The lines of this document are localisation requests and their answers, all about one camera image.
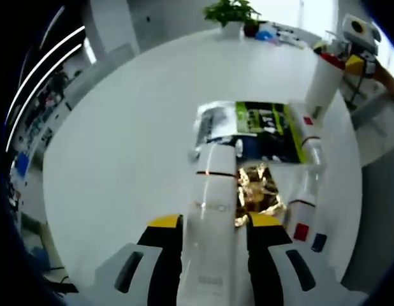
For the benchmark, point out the large red-collared skincare bottle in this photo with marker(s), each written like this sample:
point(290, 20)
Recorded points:
point(323, 83)

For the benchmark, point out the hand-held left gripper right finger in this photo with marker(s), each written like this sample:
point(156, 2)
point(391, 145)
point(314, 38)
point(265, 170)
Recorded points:
point(264, 261)

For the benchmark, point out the blue storage box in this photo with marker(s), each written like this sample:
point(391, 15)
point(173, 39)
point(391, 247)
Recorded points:
point(22, 162)

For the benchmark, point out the gold foil skincare sachet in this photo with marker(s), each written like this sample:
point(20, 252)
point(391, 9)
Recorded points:
point(257, 191)

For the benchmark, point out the silver blue skincare sachet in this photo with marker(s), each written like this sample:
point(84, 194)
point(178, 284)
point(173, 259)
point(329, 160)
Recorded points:
point(216, 121)

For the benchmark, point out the ceiling light strip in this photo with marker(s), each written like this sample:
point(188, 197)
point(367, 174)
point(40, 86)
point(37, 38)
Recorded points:
point(40, 95)
point(44, 73)

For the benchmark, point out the blue plastic toy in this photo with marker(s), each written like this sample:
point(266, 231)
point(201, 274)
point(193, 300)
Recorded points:
point(265, 33)

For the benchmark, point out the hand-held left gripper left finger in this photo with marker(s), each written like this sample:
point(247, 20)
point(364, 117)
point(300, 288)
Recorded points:
point(165, 255)

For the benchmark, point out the green potted plant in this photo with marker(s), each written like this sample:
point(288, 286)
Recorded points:
point(230, 12)

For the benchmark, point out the white skincare tube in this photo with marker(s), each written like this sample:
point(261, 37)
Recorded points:
point(213, 197)

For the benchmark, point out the dark red pot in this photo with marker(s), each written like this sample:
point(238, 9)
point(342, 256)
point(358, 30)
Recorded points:
point(250, 28)

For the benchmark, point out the green black skincare sachet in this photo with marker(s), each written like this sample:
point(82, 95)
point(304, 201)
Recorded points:
point(267, 121)

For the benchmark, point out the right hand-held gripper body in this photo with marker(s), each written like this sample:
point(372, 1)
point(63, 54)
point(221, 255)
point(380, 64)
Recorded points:
point(369, 41)

